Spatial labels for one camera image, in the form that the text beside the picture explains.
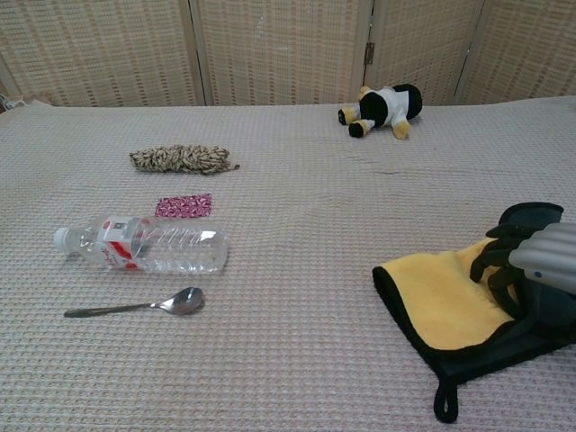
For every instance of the pink patterned card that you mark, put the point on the pink patterned card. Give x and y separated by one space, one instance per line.
184 205

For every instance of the woven folding screen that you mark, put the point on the woven folding screen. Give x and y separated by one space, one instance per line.
288 49

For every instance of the black cloth pot holder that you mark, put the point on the black cloth pot holder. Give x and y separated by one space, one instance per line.
450 310

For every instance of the black white plush toy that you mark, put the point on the black white plush toy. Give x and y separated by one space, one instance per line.
382 108

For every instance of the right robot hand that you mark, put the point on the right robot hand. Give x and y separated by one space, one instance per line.
526 265

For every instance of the metal spoon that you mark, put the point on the metal spoon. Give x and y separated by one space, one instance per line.
173 303

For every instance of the clear plastic water bottle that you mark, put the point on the clear plastic water bottle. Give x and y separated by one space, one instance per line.
148 245

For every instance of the beige woven tablecloth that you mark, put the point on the beige woven tablecloth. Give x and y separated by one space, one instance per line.
270 270

